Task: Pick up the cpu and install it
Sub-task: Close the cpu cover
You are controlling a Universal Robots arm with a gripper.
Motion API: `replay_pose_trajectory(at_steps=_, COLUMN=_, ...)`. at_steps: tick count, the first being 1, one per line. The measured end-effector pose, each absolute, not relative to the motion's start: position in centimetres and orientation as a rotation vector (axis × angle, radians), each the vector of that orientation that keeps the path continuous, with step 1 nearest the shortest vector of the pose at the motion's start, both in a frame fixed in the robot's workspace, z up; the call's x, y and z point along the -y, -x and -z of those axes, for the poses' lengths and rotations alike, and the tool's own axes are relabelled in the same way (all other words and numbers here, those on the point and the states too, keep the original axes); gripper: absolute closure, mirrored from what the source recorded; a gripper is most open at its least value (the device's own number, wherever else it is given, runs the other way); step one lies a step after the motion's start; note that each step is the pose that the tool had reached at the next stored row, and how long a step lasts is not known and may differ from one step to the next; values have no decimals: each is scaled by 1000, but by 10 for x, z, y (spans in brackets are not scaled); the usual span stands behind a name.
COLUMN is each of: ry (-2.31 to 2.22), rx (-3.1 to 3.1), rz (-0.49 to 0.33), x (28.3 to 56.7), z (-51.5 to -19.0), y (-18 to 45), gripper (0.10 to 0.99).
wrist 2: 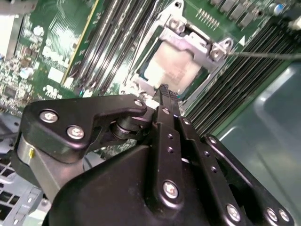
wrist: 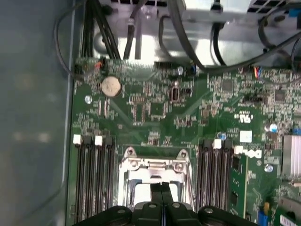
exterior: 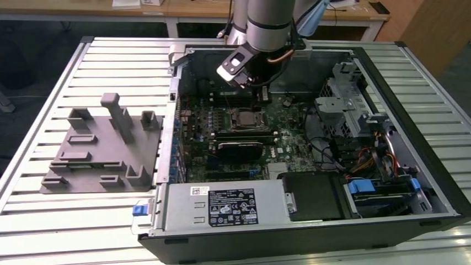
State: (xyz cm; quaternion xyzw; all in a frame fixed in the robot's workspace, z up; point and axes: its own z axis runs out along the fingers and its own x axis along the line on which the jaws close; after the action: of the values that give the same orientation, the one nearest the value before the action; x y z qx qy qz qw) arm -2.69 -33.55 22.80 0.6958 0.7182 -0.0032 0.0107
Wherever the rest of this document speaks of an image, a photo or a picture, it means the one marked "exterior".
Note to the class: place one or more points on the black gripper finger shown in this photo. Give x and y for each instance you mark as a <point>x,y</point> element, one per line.
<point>263,96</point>

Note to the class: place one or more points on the silver CPU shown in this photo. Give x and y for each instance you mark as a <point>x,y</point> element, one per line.
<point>246,119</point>

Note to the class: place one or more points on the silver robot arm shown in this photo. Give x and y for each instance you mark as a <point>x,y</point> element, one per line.
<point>268,25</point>

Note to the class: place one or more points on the CPU socket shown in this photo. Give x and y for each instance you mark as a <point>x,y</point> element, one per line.
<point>248,129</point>

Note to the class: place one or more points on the green RAM stick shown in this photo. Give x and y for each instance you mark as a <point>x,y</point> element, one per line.
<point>244,138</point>

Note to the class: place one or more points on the silver metal drive cage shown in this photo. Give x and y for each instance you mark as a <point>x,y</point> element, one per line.
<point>331,106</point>

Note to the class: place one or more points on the black graphics card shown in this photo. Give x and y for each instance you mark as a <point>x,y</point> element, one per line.
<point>238,153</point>

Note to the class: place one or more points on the silver chipset heatsink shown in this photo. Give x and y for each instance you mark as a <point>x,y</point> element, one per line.
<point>277,167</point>

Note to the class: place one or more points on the green motherboard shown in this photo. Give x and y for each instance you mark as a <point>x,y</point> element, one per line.
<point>293,165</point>

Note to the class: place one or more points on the black expansion slot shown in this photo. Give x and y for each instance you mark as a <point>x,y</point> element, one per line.
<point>228,175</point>

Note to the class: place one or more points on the wooden desk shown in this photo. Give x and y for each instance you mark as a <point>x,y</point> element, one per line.
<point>184,8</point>

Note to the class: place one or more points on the small white box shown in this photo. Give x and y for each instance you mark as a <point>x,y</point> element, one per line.
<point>152,2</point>

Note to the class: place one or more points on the grey curved metal bar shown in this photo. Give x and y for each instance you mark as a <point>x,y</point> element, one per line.
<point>393,143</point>

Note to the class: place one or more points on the white paper box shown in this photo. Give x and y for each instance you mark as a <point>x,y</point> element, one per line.
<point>124,3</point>

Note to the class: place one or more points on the grey parts rack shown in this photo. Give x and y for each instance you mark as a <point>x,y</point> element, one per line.
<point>109,154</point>

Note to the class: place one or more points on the silver power supply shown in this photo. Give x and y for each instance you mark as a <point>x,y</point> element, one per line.
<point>176,209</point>

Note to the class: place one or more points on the wooden cabinet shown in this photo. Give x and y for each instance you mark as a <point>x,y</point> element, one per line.
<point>433,33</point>

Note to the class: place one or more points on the blue plastic tab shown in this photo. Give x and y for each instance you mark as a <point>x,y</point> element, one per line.
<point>413,184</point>

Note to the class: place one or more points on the blue plastic latch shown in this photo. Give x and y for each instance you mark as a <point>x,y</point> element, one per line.
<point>138,210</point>

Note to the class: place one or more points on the black PC case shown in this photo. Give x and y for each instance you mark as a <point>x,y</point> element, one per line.
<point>257,245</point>

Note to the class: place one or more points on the silver disk bay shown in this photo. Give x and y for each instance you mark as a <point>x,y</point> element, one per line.
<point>424,203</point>

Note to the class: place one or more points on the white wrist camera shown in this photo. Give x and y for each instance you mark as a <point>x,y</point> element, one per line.
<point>234,62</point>

